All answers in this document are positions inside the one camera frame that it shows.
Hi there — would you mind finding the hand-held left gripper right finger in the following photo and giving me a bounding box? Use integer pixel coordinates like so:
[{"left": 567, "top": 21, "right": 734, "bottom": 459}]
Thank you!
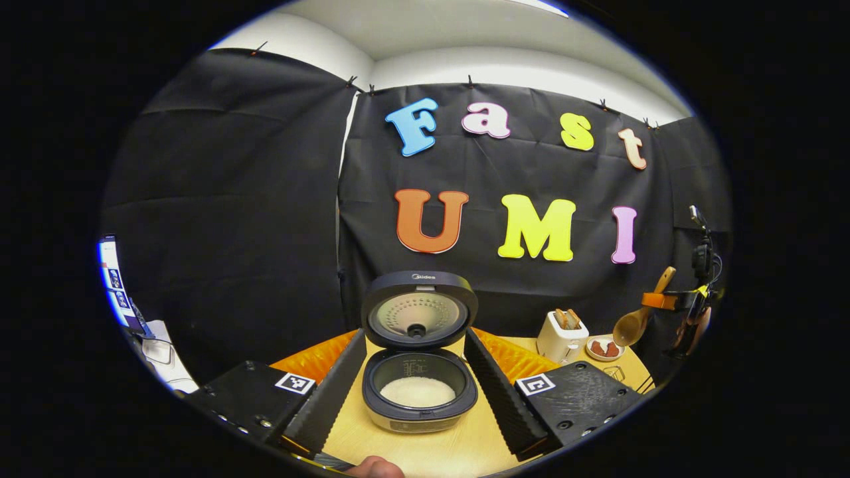
[{"left": 463, "top": 327, "right": 643, "bottom": 461}]

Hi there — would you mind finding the white rice portion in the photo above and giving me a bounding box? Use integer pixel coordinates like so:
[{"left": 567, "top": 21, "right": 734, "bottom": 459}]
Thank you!
[{"left": 380, "top": 376, "right": 457, "bottom": 408}]

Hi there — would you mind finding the clear wire chopstick holder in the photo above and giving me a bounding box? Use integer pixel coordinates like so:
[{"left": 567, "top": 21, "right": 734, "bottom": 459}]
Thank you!
[{"left": 601, "top": 364, "right": 655, "bottom": 394}]

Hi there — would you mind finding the black camera stand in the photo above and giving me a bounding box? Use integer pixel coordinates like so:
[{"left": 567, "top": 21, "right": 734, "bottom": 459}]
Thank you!
[{"left": 688, "top": 204, "right": 711, "bottom": 243}]

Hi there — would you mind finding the dark grey rice cooker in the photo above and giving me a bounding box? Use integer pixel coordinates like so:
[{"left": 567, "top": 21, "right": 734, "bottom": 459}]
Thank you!
[{"left": 361, "top": 270, "right": 479, "bottom": 434}]

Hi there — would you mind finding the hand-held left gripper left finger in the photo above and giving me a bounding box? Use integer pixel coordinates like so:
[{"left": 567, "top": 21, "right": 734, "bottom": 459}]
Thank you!
[{"left": 188, "top": 328, "right": 368, "bottom": 459}]

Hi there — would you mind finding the wooden spoon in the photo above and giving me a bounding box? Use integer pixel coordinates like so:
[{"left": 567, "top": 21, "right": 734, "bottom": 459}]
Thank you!
[{"left": 612, "top": 266, "right": 677, "bottom": 348}]

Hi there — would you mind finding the white toaster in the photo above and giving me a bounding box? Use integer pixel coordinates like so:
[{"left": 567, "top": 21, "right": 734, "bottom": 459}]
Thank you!
[{"left": 536, "top": 308, "right": 590, "bottom": 364}]

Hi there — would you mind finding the computer monitor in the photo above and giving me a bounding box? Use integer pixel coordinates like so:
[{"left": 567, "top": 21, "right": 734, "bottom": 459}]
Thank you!
[{"left": 98, "top": 236, "right": 143, "bottom": 333}]

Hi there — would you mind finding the ceiling light panel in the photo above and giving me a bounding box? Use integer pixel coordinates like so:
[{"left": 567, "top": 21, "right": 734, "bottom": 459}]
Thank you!
[{"left": 511, "top": 0, "right": 570, "bottom": 18}]

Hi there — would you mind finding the small plate of red pieces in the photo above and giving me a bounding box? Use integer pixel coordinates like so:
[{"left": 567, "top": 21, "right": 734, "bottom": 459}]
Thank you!
[{"left": 585, "top": 335, "right": 626, "bottom": 362}]

